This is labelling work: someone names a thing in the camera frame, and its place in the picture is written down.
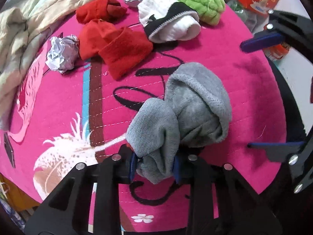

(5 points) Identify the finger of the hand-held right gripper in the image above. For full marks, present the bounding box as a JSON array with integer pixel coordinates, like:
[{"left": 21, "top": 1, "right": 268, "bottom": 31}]
[
  {"left": 240, "top": 9, "right": 313, "bottom": 66},
  {"left": 247, "top": 132, "right": 313, "bottom": 196}
]

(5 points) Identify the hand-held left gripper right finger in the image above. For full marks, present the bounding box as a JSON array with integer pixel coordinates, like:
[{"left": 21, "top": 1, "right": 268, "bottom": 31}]
[{"left": 171, "top": 153, "right": 284, "bottom": 235}]

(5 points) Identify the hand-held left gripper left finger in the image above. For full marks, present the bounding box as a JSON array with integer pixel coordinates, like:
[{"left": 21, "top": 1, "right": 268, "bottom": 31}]
[{"left": 24, "top": 144, "right": 139, "bottom": 235}]

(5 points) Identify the grey fleece sock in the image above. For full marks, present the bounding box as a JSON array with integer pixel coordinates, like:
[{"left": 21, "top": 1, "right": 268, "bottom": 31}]
[{"left": 127, "top": 62, "right": 232, "bottom": 184}]

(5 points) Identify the orange-red knit sock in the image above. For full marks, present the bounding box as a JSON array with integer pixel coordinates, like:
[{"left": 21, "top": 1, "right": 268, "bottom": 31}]
[{"left": 79, "top": 19, "right": 154, "bottom": 81}]

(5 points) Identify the orange round container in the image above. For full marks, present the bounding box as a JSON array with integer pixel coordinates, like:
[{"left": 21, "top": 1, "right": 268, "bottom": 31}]
[{"left": 265, "top": 42, "right": 291, "bottom": 61}]

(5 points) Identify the crumpled plastic bag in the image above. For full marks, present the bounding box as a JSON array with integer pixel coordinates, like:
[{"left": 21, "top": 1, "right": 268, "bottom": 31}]
[{"left": 227, "top": 0, "right": 255, "bottom": 31}]

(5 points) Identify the pink flamingo print bedspread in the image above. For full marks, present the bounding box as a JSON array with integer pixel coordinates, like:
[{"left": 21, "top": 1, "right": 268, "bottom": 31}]
[{"left": 0, "top": 0, "right": 288, "bottom": 235}]

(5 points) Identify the green fuzzy sock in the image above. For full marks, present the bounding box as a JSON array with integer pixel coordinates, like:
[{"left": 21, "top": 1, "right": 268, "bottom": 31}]
[{"left": 166, "top": 0, "right": 226, "bottom": 26}]

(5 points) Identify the white sock with black band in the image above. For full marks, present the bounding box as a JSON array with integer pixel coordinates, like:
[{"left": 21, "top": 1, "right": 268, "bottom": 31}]
[{"left": 138, "top": 0, "right": 201, "bottom": 43}]

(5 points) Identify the yellow cloth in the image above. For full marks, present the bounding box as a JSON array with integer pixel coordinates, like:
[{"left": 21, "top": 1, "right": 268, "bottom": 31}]
[{"left": 0, "top": 174, "right": 38, "bottom": 212}]

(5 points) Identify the floral cloth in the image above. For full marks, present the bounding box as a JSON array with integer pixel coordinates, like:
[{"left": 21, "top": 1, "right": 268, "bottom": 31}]
[{"left": 0, "top": 196, "right": 26, "bottom": 229}]

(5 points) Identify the dark red sock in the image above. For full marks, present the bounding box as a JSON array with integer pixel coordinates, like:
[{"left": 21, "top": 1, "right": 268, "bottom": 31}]
[{"left": 76, "top": 0, "right": 128, "bottom": 24}]

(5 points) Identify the pale green blanket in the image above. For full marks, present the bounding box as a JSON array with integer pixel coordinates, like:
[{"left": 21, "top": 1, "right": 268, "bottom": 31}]
[{"left": 0, "top": 0, "right": 132, "bottom": 130}]

